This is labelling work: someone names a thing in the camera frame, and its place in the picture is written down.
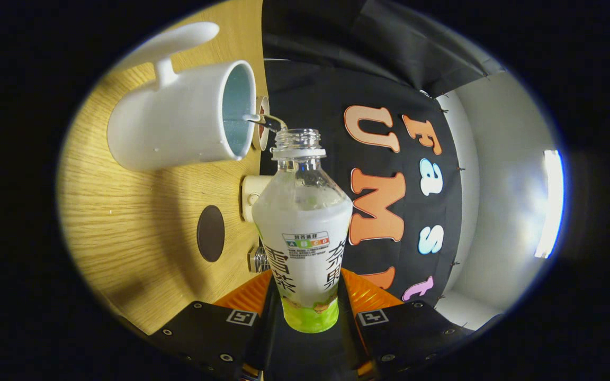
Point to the black backdrop cloth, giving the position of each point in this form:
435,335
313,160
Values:
326,95

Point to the beige round plate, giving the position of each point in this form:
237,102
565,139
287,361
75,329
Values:
259,138

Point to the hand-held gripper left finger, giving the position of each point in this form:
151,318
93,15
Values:
204,333

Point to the dark brown round coaster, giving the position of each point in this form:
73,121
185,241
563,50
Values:
211,234

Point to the clear juice bottle white label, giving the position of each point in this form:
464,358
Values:
305,222

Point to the ceiling light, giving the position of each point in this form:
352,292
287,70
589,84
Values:
551,206

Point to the wooden table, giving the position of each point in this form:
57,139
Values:
141,222

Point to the cream toaster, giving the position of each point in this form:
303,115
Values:
252,193

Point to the white cup blue inside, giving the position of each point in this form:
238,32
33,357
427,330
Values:
178,121

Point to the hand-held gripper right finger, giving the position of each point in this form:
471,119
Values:
416,333

